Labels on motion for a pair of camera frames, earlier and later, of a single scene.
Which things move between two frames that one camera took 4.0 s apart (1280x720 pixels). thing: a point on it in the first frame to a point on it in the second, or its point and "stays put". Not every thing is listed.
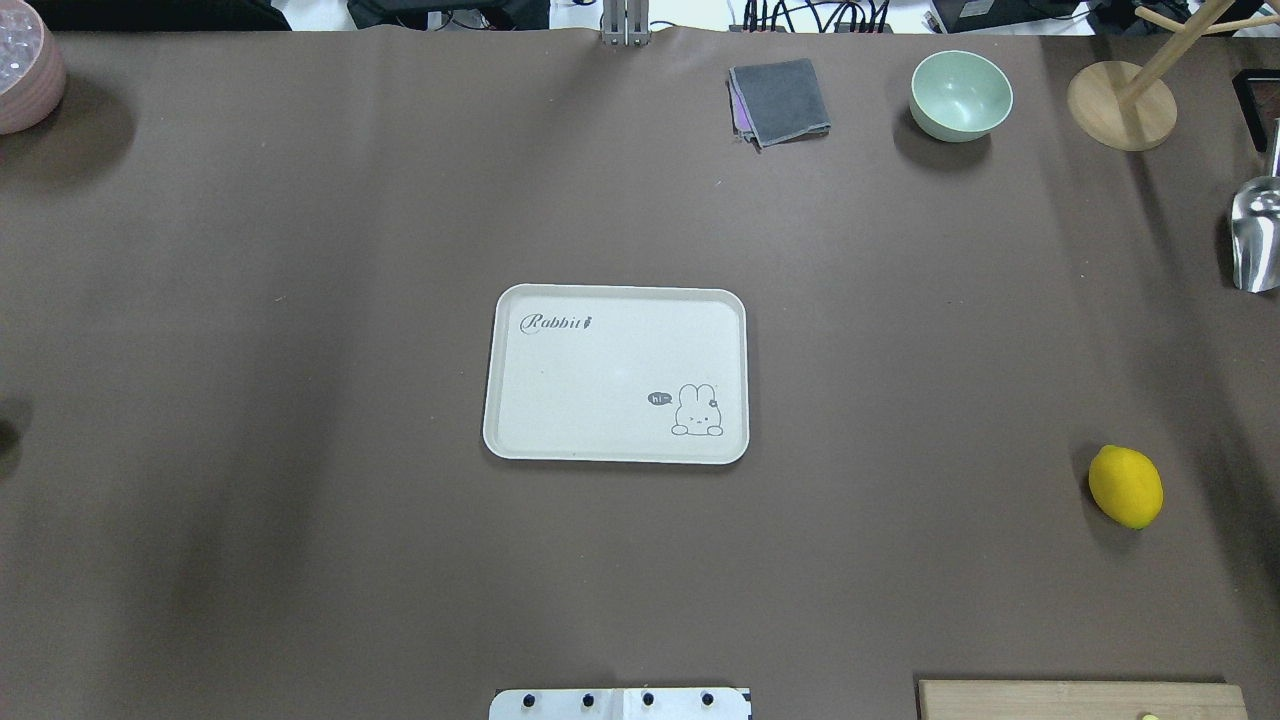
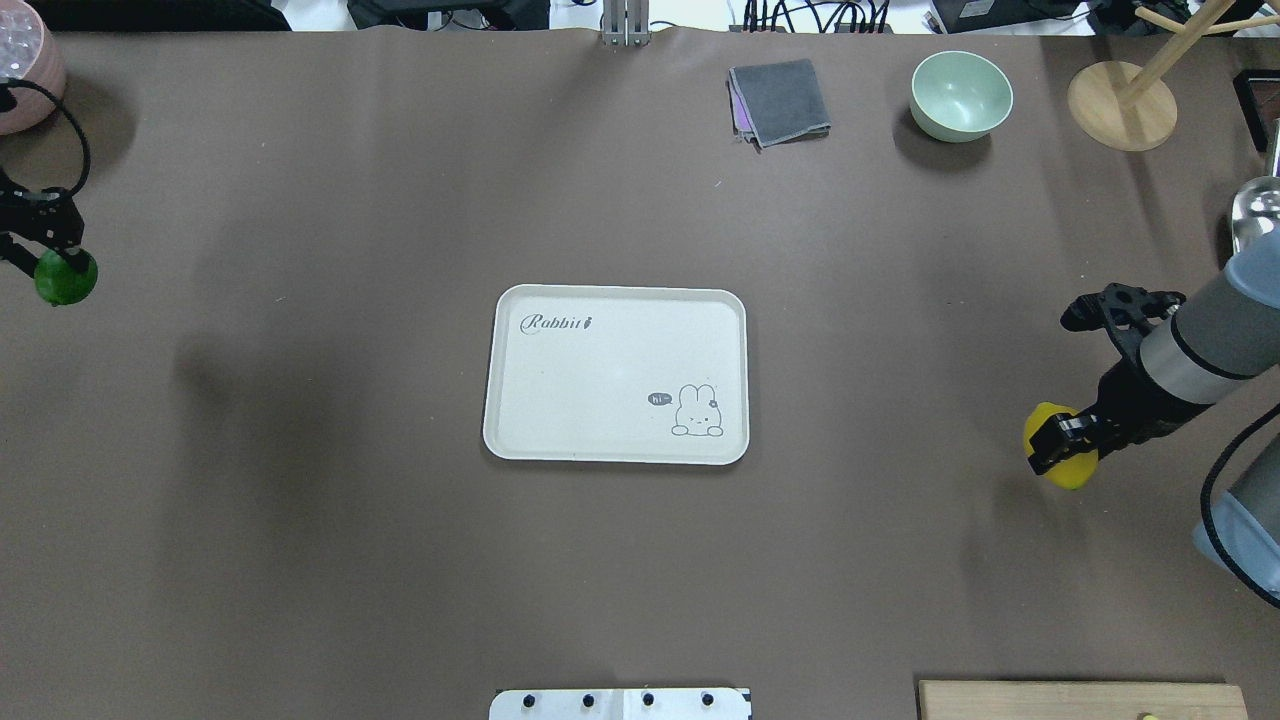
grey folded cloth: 777,103 stays put
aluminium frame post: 626,22 stays put
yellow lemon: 1127,486 to 1073,472
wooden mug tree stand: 1120,106 stays put
